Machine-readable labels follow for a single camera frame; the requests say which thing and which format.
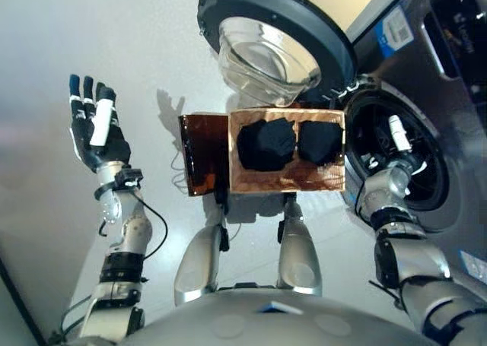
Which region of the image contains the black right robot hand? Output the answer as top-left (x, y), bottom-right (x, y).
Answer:
top-left (360, 113), bottom-right (428, 176)

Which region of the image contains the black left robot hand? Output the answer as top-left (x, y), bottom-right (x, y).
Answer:
top-left (68, 73), bottom-right (133, 173)

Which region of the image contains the grey front-load washing machine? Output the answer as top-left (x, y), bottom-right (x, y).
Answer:
top-left (323, 0), bottom-right (487, 297)

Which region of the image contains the round glass washing machine door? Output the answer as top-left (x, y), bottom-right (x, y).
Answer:
top-left (196, 0), bottom-right (358, 107)

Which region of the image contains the black garment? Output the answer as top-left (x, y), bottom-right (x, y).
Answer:
top-left (237, 118), bottom-right (296, 172)
top-left (295, 120), bottom-right (343, 167)

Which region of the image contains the glossy dark brown stool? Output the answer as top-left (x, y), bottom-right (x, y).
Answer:
top-left (178, 113), bottom-right (231, 197)

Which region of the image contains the small blue white sticker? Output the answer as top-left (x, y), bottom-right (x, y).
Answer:
top-left (374, 3), bottom-right (415, 58)

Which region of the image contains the light wicker laundry basket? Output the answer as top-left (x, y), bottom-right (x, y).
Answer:
top-left (228, 108), bottom-right (347, 193)

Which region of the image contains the blue energy label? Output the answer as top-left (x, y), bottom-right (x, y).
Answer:
top-left (458, 249), bottom-right (487, 284)

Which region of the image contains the grey robot torso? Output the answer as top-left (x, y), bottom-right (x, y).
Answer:
top-left (117, 287), bottom-right (438, 346)

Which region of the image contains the white floor cable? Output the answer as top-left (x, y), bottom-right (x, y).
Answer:
top-left (169, 148), bottom-right (187, 189)

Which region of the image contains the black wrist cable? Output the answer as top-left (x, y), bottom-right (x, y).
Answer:
top-left (98, 192), bottom-right (169, 259)

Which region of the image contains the black upper arm cable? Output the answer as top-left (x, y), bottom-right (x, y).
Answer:
top-left (59, 294), bottom-right (92, 335)

